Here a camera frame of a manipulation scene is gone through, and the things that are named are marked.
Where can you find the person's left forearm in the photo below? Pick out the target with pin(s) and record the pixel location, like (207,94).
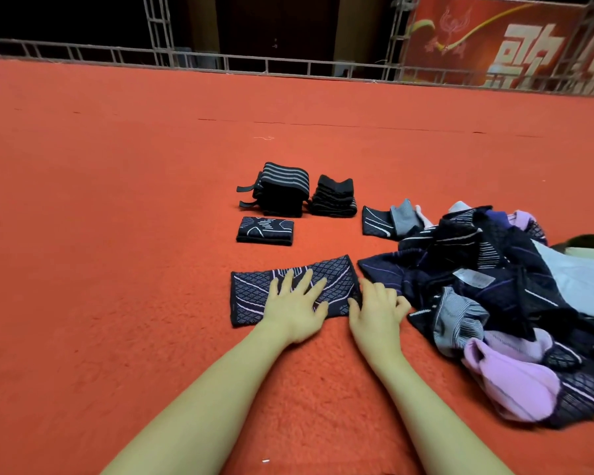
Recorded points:
(198,415)

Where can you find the heap of dark patterned socks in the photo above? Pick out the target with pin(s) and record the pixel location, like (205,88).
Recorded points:
(505,282)

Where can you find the person's left hand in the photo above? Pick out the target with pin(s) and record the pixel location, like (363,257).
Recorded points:
(295,311)

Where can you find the single black grey-heeled sock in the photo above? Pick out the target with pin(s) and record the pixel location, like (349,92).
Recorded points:
(381,222)

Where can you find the single navy white-patterned sock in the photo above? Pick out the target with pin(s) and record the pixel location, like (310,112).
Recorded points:
(247,292)
(265,230)

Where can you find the red banner with white print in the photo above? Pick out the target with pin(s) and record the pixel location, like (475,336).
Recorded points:
(455,39)

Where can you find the person's right forearm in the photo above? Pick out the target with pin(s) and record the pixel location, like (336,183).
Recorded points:
(436,420)

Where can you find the grey metal railing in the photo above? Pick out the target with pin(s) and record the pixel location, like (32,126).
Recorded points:
(79,49)

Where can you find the dark brown door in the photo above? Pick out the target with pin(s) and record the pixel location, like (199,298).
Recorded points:
(277,29)

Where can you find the person's right hand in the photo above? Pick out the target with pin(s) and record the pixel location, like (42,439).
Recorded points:
(378,321)

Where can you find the grey metal truss tower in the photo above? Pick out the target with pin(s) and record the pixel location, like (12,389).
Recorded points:
(401,39)
(159,29)

